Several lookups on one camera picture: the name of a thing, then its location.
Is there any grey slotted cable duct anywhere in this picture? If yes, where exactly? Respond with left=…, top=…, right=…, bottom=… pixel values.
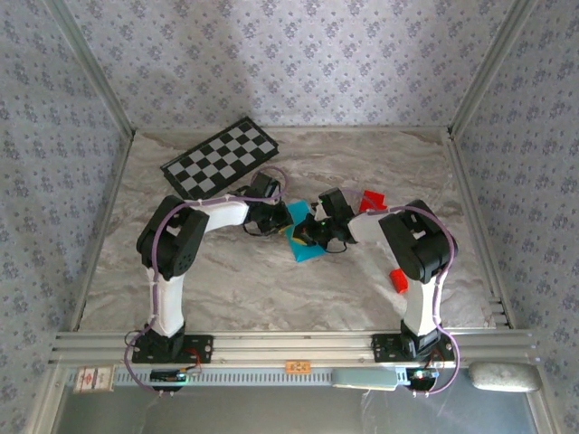
left=110, top=366, right=411, bottom=389

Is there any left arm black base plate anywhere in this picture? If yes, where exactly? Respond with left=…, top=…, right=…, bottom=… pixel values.
left=130, top=333, right=214, bottom=365

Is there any black grey chessboard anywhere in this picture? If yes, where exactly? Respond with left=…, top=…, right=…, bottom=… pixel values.
left=159, top=116, right=280, bottom=205

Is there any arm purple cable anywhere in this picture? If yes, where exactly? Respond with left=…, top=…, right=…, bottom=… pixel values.
left=124, top=165, right=290, bottom=400
left=341, top=189, right=460, bottom=399

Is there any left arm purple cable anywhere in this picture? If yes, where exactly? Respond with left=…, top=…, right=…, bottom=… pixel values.
left=124, top=165, right=290, bottom=400

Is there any small red oblong block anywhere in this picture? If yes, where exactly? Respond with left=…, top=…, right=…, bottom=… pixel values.
left=389, top=269, right=411, bottom=295

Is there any red white sticker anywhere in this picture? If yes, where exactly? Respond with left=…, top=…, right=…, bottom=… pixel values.
left=73, top=364, right=114, bottom=394

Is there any grey speckled pad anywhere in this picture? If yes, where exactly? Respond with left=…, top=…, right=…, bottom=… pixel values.
left=468, top=361, right=543, bottom=393

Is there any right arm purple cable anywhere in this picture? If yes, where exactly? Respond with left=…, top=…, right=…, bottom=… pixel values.
left=341, top=189, right=460, bottom=399

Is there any aluminium table edge rail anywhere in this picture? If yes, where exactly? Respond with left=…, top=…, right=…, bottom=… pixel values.
left=133, top=126, right=452, bottom=135
left=70, top=133, right=137, bottom=334
left=442, top=130, right=517, bottom=330

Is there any aluminium mounting rail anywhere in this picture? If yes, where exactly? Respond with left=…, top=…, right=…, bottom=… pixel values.
left=48, top=330, right=540, bottom=366

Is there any cyan cloth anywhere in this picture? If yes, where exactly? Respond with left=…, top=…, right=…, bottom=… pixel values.
left=286, top=200, right=327, bottom=263

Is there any aluminium frame post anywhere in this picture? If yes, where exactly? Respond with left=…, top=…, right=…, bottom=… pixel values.
left=446, top=0, right=540, bottom=139
left=43, top=0, right=137, bottom=139

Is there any aluminium frame leg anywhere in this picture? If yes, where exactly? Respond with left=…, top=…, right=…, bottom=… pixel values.
left=526, top=391, right=561, bottom=434
left=31, top=364, right=71, bottom=434

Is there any red stepped block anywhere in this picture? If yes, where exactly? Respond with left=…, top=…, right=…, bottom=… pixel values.
left=358, top=189, right=389, bottom=212

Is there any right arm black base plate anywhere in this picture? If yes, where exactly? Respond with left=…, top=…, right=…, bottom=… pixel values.
left=371, top=333, right=456, bottom=363

